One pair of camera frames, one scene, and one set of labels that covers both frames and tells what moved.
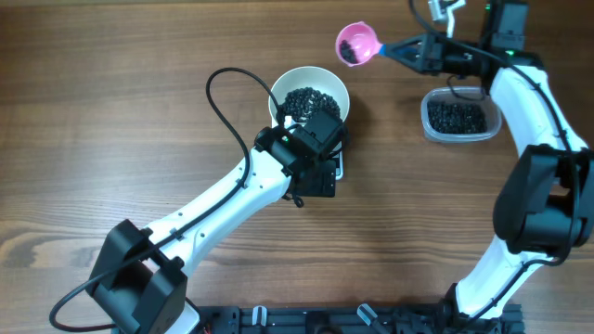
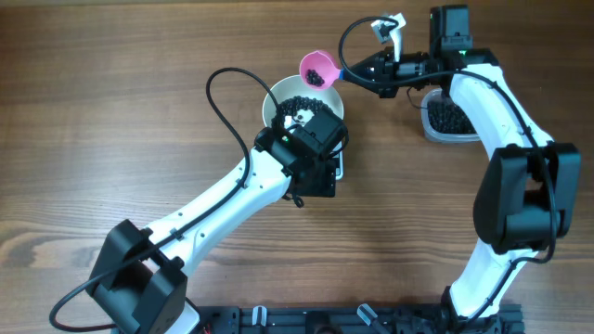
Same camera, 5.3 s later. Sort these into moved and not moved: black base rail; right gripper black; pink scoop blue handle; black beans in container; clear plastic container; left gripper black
Moved: pink scoop blue handle; right gripper black
Not moved: left gripper black; clear plastic container; black beans in container; black base rail
